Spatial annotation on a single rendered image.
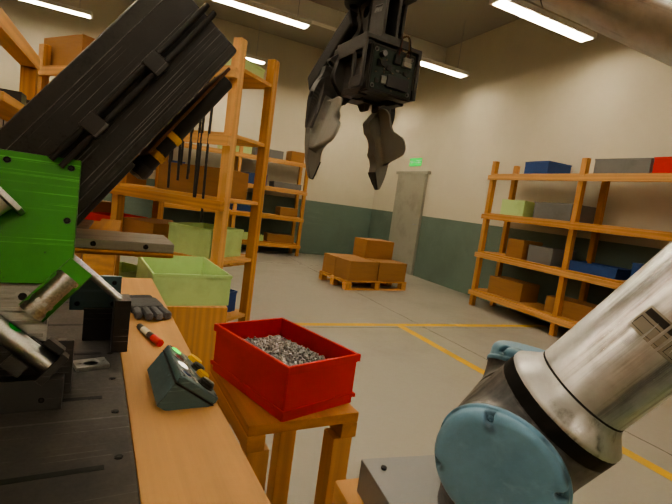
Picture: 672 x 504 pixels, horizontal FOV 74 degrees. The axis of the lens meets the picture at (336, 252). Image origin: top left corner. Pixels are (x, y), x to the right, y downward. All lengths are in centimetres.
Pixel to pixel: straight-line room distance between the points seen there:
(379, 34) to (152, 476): 57
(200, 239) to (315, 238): 723
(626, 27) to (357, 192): 1042
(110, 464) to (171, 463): 7
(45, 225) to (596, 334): 77
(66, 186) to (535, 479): 77
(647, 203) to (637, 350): 597
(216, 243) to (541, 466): 306
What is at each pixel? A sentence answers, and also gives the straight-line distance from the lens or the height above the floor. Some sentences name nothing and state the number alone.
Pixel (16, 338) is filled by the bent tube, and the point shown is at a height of 100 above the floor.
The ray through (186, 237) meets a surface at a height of 85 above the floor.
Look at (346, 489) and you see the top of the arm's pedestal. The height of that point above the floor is 85.
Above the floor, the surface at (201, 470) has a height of 90.
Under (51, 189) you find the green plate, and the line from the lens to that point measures 87.
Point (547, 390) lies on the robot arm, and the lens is 43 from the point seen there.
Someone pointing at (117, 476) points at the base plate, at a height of 90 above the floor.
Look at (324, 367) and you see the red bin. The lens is 100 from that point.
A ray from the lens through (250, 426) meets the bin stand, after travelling 97.
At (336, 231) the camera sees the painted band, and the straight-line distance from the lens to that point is 1074.
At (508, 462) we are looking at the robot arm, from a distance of 43.
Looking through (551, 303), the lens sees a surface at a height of 38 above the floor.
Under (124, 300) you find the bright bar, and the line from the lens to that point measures 100.
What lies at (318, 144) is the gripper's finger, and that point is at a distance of 50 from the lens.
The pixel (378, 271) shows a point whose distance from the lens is 702.
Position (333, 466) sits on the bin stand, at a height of 67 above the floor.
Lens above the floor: 126
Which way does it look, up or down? 6 degrees down
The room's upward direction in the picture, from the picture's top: 8 degrees clockwise
